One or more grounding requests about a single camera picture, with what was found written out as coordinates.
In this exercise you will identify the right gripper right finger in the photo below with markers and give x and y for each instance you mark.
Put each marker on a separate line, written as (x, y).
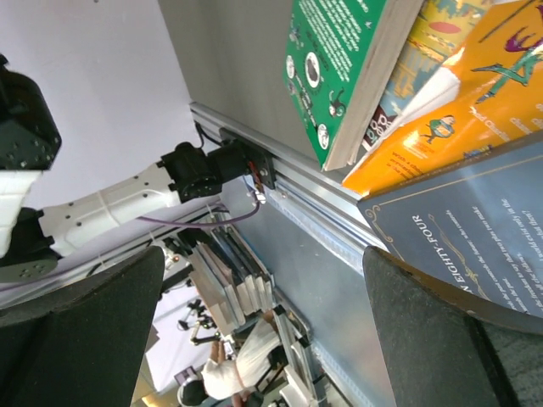
(443, 346)

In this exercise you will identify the orange cover book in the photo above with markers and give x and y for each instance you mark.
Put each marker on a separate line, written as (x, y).
(488, 92)

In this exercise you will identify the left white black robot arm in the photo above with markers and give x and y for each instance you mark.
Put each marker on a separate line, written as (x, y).
(33, 241)

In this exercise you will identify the person in white shirt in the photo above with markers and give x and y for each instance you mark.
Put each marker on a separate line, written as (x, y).
(222, 378)

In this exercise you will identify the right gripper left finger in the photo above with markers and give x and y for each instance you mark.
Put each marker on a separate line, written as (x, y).
(83, 344)

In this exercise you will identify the dark blue nineteen eighty-four book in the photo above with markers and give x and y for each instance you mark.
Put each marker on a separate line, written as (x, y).
(476, 225)

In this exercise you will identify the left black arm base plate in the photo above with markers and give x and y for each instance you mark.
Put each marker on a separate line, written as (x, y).
(258, 160)

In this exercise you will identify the aluminium mounting rail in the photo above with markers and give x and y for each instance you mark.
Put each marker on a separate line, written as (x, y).
(299, 178)

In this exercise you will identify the stack of books background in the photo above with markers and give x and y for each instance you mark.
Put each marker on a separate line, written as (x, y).
(233, 285)

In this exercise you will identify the green cover paperback book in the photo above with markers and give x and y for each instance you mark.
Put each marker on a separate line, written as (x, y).
(339, 57)

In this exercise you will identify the yellow blue 169-storey treehouse book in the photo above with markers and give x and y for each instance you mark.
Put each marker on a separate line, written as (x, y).
(440, 28)

